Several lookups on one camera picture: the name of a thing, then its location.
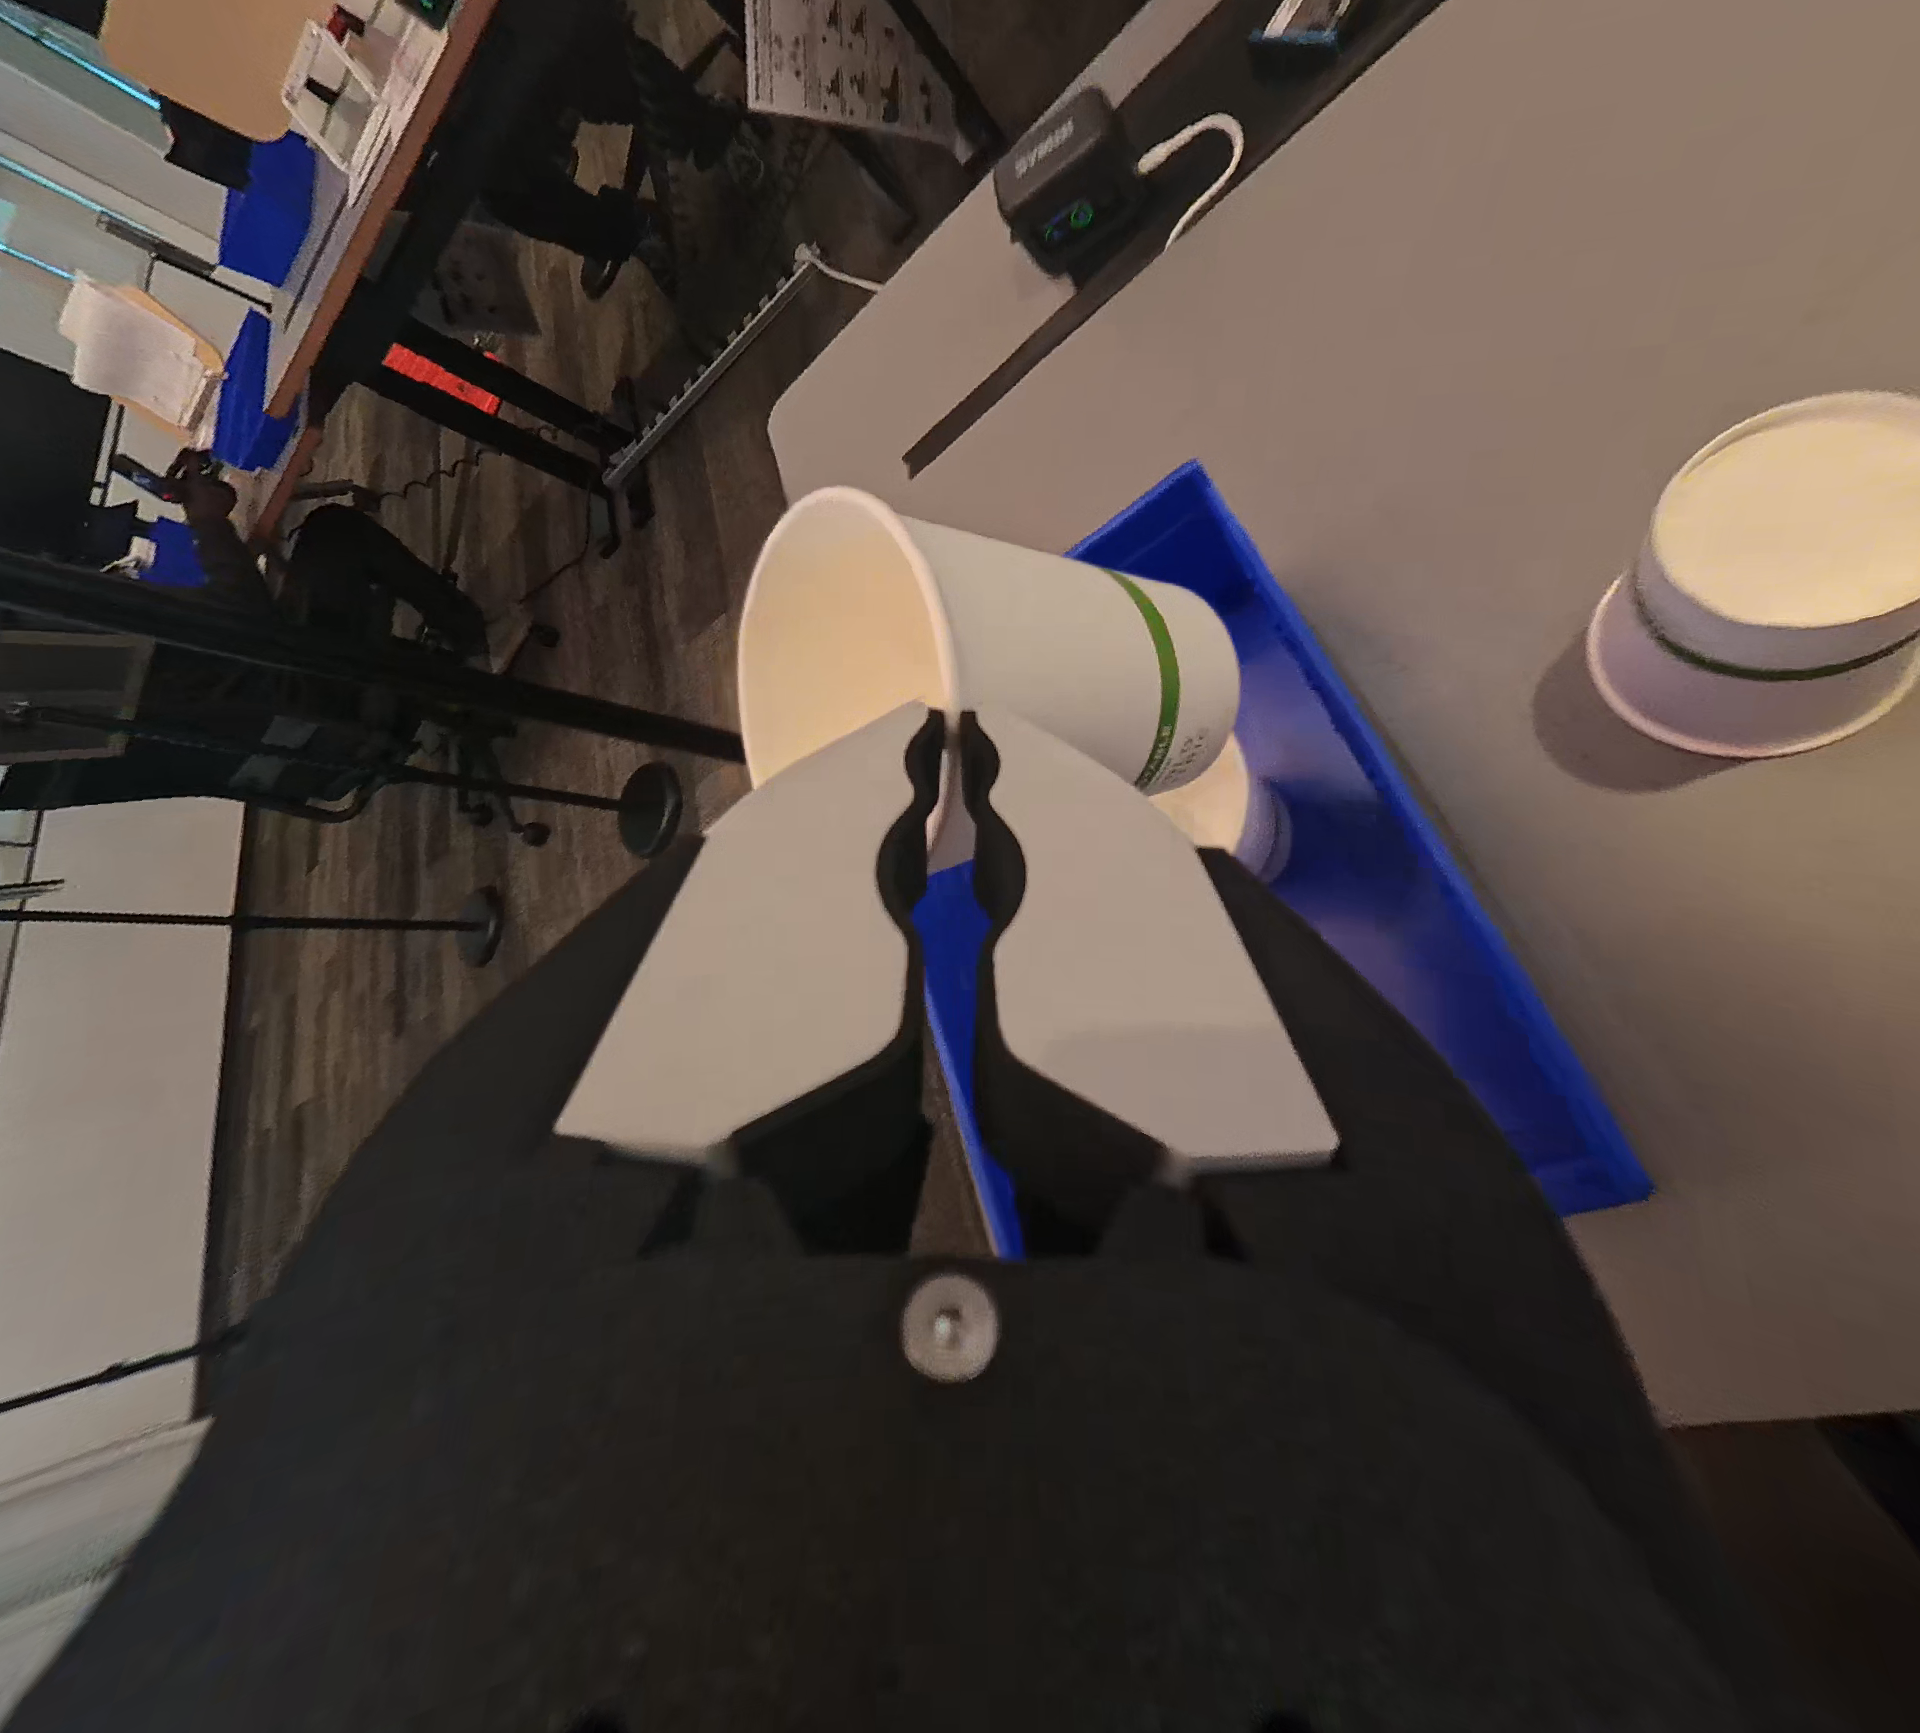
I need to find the white charger cable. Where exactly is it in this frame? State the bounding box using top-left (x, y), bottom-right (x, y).
top-left (1136, 112), bottom-right (1250, 250)

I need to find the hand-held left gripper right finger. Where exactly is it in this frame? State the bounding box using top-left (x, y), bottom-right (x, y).
top-left (968, 710), bottom-right (1342, 1174)

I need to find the wooden-top desk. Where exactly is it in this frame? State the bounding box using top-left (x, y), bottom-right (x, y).
top-left (240, 0), bottom-right (708, 550)

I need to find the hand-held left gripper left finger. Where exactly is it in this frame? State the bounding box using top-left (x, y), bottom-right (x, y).
top-left (553, 703), bottom-right (948, 1158)

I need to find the printed pamphlet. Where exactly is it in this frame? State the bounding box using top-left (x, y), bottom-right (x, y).
top-left (737, 0), bottom-right (962, 152)

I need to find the white cable spine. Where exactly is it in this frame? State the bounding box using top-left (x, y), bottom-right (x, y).
top-left (602, 241), bottom-right (887, 490)

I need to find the black monitor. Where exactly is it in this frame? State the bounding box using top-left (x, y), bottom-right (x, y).
top-left (0, 345), bottom-right (114, 550)

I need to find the blue plastic bin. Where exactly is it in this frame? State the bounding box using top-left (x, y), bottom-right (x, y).
top-left (906, 460), bottom-right (1655, 1263)

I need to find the white paper cup green band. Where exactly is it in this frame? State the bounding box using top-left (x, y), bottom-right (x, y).
top-left (1586, 390), bottom-right (1920, 760)
top-left (1153, 734), bottom-right (1295, 883)
top-left (737, 484), bottom-right (1244, 864)

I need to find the black tripod stand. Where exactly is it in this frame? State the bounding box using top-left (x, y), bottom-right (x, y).
top-left (0, 548), bottom-right (751, 970)

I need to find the small black battery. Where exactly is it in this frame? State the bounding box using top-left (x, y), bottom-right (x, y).
top-left (1248, 0), bottom-right (1380, 82)

